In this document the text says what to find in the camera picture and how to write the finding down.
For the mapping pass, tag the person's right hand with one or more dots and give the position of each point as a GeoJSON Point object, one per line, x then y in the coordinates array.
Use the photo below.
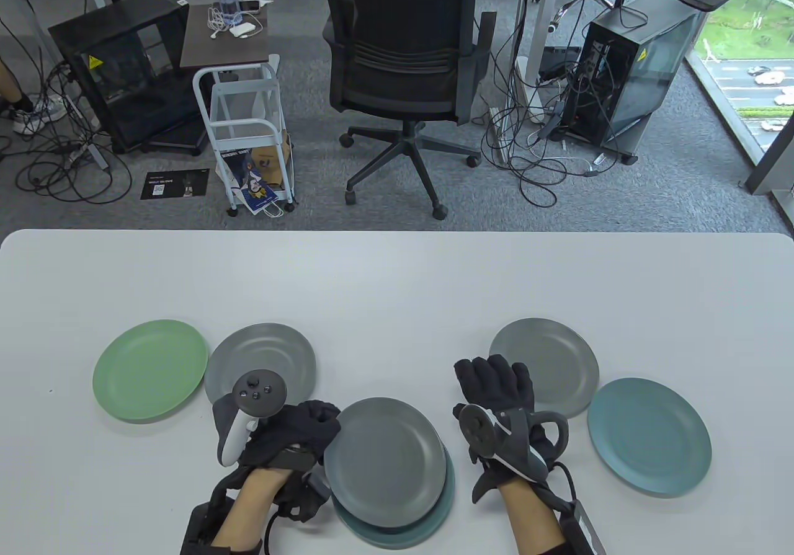
{"type": "Point", "coordinates": [502, 381]}

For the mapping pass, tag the person's left hand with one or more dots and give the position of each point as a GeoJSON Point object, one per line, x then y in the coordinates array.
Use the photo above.
{"type": "Point", "coordinates": [291, 431]}

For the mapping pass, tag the grey white handheld controller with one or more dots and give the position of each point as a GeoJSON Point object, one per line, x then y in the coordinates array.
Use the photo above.
{"type": "Point", "coordinates": [257, 390]}
{"type": "Point", "coordinates": [477, 428]}

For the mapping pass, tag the grey plate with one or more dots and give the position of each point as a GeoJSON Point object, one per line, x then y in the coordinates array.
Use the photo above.
{"type": "Point", "coordinates": [384, 462]}
{"type": "Point", "coordinates": [558, 353]}
{"type": "Point", "coordinates": [267, 353]}

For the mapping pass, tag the teal plate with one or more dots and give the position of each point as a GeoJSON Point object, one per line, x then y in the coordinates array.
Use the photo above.
{"type": "Point", "coordinates": [648, 437]}
{"type": "Point", "coordinates": [397, 537]}

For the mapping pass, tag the green plate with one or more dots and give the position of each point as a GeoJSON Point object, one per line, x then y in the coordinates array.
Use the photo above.
{"type": "Point", "coordinates": [149, 369]}

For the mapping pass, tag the person's right forearm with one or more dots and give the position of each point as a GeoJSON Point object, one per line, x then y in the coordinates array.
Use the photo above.
{"type": "Point", "coordinates": [533, 518]}

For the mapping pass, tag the person's left forearm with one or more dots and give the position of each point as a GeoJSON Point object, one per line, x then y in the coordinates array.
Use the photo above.
{"type": "Point", "coordinates": [248, 505]}

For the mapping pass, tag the black wrist sensor box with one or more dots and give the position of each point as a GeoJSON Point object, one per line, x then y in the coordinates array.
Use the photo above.
{"type": "Point", "coordinates": [583, 533]}
{"type": "Point", "coordinates": [197, 530]}

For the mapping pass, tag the blue printed bag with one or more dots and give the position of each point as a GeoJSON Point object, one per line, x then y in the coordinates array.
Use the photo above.
{"type": "Point", "coordinates": [248, 183]}

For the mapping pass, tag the brown paper bag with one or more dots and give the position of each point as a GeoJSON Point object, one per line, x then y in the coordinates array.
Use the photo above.
{"type": "Point", "coordinates": [273, 164]}

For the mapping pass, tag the black printed flyer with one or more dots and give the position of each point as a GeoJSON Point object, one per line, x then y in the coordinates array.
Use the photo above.
{"type": "Point", "coordinates": [173, 185]}

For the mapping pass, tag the white rolling cart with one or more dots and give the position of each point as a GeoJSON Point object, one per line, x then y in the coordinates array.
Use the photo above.
{"type": "Point", "coordinates": [242, 124]}

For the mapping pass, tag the black floor box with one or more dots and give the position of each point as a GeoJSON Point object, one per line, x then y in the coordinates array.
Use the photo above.
{"type": "Point", "coordinates": [558, 62]}

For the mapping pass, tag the grey power strip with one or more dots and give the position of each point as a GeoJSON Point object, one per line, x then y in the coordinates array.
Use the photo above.
{"type": "Point", "coordinates": [98, 157]}

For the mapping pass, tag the black computer tower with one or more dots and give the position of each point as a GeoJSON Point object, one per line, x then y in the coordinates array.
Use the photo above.
{"type": "Point", "coordinates": [645, 71]}

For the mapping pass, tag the black office chair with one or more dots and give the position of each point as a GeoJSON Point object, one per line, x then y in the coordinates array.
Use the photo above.
{"type": "Point", "coordinates": [403, 34]}

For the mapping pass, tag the black glass-panel cabinet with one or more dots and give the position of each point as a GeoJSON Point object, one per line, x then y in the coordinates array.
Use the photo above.
{"type": "Point", "coordinates": [124, 84]}

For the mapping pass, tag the brown side table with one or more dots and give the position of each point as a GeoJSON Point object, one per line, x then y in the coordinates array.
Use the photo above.
{"type": "Point", "coordinates": [223, 49]}

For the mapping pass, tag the white power bank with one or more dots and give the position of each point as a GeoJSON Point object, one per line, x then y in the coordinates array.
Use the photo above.
{"type": "Point", "coordinates": [242, 30]}

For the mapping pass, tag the black smartphone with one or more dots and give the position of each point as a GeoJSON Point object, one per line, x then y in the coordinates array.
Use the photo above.
{"type": "Point", "coordinates": [250, 4]}

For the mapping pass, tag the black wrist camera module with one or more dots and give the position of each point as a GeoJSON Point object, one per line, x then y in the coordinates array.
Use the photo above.
{"type": "Point", "coordinates": [304, 487]}

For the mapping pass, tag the grey window frame post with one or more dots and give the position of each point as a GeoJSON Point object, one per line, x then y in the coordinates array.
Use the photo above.
{"type": "Point", "coordinates": [772, 167]}

